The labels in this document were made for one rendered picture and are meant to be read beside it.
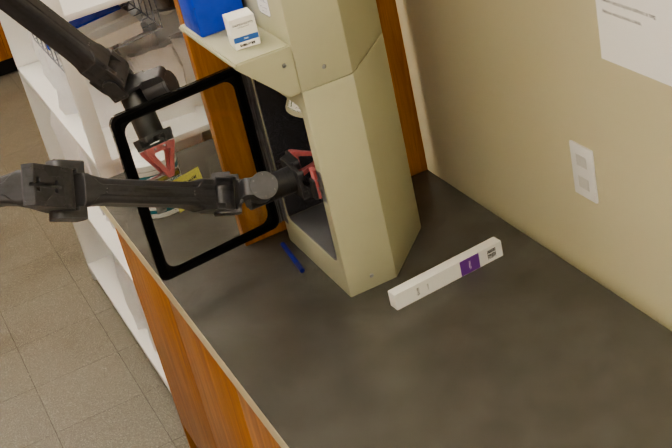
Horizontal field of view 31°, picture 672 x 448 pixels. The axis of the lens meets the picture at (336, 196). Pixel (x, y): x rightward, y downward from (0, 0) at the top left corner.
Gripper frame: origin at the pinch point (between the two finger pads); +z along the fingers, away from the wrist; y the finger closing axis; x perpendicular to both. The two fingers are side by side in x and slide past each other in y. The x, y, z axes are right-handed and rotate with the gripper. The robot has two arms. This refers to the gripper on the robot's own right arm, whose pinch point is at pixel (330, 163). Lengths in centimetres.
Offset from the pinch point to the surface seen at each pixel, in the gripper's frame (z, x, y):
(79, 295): -48, 114, 204
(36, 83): -36, 23, 187
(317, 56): -1.9, -28.9, -14.2
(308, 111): -6.3, -19.1, -14.2
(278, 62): -9.6, -30.7, -14.5
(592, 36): 38, -27, -46
